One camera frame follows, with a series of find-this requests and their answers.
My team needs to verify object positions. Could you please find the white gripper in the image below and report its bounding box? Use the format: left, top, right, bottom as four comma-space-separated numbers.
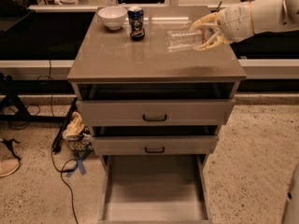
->
190, 2, 254, 51

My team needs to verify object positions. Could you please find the clear plastic water bottle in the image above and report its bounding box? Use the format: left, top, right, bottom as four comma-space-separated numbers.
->
165, 28, 214, 52

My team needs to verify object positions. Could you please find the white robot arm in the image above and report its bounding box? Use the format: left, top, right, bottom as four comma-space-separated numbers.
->
190, 0, 299, 50

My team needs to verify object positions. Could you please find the grey top drawer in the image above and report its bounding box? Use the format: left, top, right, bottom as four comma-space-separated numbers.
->
77, 99, 235, 127

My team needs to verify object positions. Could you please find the grey drawer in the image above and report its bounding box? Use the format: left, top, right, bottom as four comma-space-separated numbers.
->
92, 135, 219, 155
77, 99, 235, 127
98, 155, 213, 224

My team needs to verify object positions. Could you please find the grey drawer cabinet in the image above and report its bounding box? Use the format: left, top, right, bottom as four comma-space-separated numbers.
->
66, 5, 248, 224

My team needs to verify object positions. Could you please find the grey middle drawer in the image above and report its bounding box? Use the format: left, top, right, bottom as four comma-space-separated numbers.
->
92, 135, 219, 155

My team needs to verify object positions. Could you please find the grey bottom drawer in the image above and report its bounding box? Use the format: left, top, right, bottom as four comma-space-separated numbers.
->
98, 155, 213, 224

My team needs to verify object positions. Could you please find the blue soda can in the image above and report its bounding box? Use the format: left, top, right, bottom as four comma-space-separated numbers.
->
128, 6, 145, 41

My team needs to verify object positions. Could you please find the white ceramic bowl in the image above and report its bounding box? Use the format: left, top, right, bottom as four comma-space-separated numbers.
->
97, 7, 127, 30

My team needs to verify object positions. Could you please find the tan shoe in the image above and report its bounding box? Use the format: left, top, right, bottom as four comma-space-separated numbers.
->
0, 158, 21, 177

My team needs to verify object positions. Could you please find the black top drawer handle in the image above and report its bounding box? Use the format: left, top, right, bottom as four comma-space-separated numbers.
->
142, 115, 167, 122

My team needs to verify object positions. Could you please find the black drawer handle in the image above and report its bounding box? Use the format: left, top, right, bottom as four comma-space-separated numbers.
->
142, 115, 167, 122
144, 147, 165, 154

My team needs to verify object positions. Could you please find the black middle drawer handle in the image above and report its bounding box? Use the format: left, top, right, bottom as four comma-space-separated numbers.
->
144, 147, 165, 154

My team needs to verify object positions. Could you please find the black power cable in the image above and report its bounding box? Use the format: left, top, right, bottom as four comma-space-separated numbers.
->
50, 59, 79, 224

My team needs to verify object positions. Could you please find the black table leg frame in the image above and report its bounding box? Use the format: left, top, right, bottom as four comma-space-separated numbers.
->
0, 73, 66, 123

